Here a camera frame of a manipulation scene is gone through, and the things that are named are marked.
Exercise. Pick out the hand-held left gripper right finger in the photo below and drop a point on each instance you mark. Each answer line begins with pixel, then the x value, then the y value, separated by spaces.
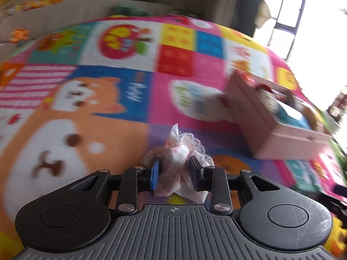
pixel 195 174

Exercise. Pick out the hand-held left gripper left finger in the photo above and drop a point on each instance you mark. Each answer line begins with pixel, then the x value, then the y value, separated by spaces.
pixel 155 176

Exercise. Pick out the pink checked lace cloth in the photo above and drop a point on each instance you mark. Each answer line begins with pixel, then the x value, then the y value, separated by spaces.
pixel 176 154

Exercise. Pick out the pink cardboard box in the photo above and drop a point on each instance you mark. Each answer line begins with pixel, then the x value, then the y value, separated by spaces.
pixel 260 132

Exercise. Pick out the crocheted doll with green dress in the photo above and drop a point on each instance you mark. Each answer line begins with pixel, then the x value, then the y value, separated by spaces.
pixel 267 93

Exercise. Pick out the blue and white tissue packet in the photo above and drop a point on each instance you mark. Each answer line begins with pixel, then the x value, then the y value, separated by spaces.
pixel 292 117

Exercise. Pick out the bread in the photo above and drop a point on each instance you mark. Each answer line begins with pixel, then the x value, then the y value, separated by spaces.
pixel 313 117

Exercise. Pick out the colourful cartoon play mat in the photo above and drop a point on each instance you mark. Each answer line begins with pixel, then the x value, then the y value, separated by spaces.
pixel 108 130

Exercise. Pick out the green cloth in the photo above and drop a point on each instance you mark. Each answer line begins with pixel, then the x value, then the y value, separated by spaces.
pixel 130 10

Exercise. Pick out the hanging yellow cloth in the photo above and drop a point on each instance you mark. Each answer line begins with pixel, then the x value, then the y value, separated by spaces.
pixel 263 13

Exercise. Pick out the orange fish plush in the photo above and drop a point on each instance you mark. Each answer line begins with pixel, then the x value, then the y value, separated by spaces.
pixel 19 34

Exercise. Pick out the orange and yellow plush toys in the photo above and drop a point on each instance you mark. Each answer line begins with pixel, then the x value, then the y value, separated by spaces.
pixel 43 1

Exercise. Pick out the dark window frame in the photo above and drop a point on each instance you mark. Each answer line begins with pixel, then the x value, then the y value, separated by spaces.
pixel 287 24

